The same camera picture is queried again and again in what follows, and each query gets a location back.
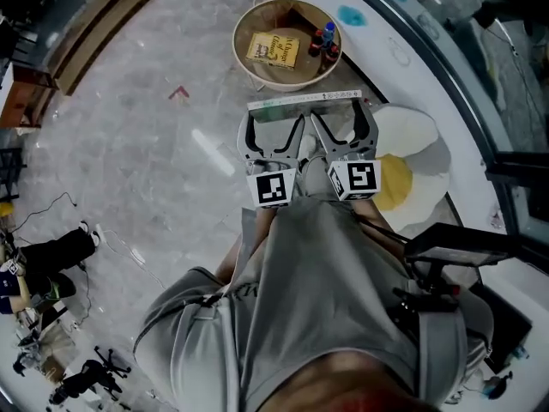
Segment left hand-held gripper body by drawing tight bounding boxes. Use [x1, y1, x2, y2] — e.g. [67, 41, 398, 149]
[244, 156, 302, 209]

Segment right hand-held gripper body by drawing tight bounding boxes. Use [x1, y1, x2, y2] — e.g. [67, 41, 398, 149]
[327, 147, 383, 203]

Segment teal cover book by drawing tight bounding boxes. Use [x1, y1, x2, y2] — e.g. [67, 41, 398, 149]
[246, 88, 365, 124]

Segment white petal-shaped chair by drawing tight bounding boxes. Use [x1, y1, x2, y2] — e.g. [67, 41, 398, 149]
[329, 102, 452, 234]

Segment yellow book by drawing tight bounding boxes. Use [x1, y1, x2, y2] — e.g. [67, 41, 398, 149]
[244, 32, 302, 70]

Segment person's left forearm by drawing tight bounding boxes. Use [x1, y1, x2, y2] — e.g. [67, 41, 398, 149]
[213, 205, 276, 286]

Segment person's right forearm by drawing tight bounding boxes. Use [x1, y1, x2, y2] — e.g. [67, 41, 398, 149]
[350, 197, 395, 236]

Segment person's left shoe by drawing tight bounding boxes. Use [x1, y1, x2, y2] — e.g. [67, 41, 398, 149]
[298, 134, 318, 163]

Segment yellow round seat cushion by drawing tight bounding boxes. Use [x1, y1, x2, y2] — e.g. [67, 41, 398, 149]
[371, 153, 414, 212]

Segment round beige basket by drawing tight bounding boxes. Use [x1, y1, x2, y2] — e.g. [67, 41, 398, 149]
[232, 0, 344, 94]

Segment person's grey shirt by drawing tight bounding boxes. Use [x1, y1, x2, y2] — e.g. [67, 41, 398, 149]
[132, 195, 494, 412]

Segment black monitor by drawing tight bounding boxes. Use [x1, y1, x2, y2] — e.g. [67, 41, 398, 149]
[404, 222, 523, 269]

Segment wooden steps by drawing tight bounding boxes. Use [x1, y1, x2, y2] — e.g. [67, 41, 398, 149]
[42, 0, 162, 98]

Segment brown wooden cabinet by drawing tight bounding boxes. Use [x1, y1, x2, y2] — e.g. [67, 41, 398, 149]
[0, 64, 59, 129]

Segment black office chair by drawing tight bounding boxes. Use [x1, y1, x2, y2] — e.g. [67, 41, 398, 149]
[48, 344, 133, 403]

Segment thin wire loop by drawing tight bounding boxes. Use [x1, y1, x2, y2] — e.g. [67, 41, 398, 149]
[387, 36, 412, 67]

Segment black window frame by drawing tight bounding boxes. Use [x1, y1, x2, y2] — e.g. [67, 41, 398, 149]
[329, 0, 549, 239]

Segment person's grey harness strap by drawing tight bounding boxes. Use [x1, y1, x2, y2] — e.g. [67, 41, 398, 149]
[170, 294, 241, 412]
[418, 311, 469, 405]

